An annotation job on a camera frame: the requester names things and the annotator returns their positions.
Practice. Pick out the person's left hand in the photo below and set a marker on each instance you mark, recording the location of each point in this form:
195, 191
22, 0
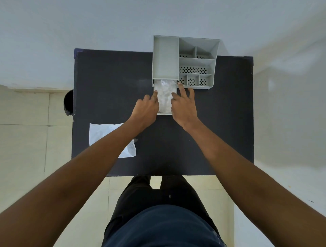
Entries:
144, 112

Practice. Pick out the black trousers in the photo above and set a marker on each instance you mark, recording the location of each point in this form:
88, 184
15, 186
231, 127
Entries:
142, 196

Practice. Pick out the person's right forearm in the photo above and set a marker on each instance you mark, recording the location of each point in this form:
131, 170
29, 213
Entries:
249, 183

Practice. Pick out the person's right thumb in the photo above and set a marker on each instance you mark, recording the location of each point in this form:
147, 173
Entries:
175, 96

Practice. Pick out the person's left thumb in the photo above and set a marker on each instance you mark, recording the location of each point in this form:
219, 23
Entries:
155, 98

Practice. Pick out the dark blue shirt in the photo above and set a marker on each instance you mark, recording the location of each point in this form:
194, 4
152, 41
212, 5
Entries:
163, 226

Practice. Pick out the black round bin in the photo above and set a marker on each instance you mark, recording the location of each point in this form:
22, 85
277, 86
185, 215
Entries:
68, 101

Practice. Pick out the white plastic bag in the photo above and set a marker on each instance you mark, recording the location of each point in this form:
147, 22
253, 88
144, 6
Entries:
101, 133

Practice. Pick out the grey plastic desk organizer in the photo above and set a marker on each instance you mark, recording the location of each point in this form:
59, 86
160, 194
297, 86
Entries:
165, 57

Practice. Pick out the white organizer drawer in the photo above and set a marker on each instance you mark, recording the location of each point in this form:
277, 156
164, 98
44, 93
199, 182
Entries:
163, 113

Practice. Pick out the person's left forearm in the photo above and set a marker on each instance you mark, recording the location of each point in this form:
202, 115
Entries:
76, 178

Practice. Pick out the person's right middle finger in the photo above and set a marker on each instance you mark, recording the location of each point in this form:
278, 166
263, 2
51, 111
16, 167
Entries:
191, 93

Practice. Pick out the clear plastic packet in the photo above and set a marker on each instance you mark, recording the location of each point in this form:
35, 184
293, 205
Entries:
165, 95

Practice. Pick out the person's right hand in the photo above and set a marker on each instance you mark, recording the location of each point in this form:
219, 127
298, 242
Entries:
184, 112

